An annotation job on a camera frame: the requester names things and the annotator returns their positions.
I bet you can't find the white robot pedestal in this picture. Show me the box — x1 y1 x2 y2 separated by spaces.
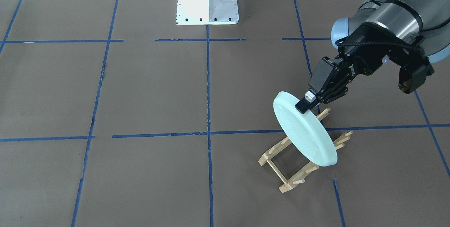
176 0 239 25

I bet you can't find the mint green plate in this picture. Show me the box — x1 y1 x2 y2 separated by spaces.
273 91 338 167

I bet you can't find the wooden dish rack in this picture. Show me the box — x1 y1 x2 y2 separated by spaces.
258 108 354 193

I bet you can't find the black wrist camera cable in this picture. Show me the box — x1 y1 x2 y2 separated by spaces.
335 0 450 50

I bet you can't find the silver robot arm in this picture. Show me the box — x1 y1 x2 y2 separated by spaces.
295 0 450 114

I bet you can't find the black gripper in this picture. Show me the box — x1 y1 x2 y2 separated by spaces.
295 23 408 114

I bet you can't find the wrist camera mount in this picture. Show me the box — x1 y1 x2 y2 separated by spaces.
388 48 435 94

